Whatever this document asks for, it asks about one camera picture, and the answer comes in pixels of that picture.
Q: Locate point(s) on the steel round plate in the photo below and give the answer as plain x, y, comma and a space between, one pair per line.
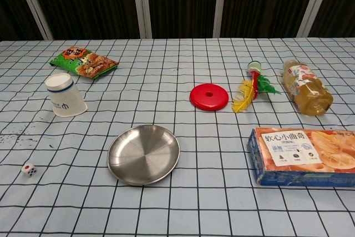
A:
144, 156

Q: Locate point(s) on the white paper cup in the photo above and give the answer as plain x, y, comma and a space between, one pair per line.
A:
66, 98

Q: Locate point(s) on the small white die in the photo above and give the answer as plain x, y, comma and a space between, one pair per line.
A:
29, 170

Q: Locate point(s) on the red plastic disc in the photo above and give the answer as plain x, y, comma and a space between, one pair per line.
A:
219, 98

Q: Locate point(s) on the colourful feather shuttlecock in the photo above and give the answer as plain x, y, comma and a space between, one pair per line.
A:
249, 92

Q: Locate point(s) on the green snack bag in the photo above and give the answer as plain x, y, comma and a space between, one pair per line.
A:
83, 63

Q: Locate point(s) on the blue checkered tablecloth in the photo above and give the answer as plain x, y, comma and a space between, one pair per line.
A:
177, 209

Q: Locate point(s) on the amber tea bottle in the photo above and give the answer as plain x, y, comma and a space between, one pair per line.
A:
308, 87

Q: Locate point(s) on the orange blue cookie box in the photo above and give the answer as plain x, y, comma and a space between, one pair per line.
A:
299, 153

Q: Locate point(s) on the white metal frame post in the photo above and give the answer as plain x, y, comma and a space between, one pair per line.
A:
33, 4
316, 4
221, 4
141, 4

